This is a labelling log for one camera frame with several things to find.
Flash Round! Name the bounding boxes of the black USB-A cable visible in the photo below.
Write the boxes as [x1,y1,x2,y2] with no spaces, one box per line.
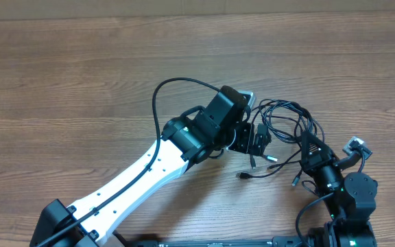
[235,102,318,180]

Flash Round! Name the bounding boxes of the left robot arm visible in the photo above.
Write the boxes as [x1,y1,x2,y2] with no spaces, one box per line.
[30,86,256,246]

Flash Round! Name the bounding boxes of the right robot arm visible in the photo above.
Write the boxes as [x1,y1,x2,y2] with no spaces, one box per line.
[296,131,378,247]

